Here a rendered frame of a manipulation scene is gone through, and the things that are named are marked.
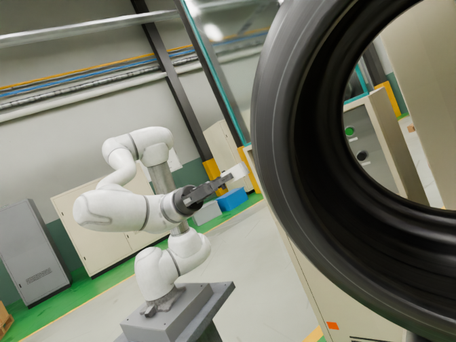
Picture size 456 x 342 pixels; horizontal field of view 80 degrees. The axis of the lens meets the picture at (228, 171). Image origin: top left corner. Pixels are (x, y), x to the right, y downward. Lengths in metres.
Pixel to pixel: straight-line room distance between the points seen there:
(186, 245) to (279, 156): 1.07
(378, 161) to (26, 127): 8.40
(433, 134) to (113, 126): 8.33
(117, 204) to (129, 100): 8.27
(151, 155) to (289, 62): 1.01
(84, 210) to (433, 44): 0.84
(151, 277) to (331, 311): 0.84
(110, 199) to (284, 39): 0.55
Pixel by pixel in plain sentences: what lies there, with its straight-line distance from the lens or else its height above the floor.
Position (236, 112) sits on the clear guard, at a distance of 1.26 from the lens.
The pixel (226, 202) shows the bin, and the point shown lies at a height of 0.20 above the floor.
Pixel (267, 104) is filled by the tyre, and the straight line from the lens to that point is 0.40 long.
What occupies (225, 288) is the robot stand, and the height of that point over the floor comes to 0.65.
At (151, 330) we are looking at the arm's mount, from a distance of 1.40.
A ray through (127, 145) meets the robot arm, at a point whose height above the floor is 1.49.
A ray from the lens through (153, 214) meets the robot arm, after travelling 0.79.
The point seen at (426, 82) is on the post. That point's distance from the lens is 0.74.
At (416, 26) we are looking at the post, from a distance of 0.74.
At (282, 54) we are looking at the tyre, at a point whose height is 1.38.
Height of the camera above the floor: 1.30
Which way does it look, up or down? 4 degrees down
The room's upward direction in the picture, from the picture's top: 24 degrees counter-clockwise
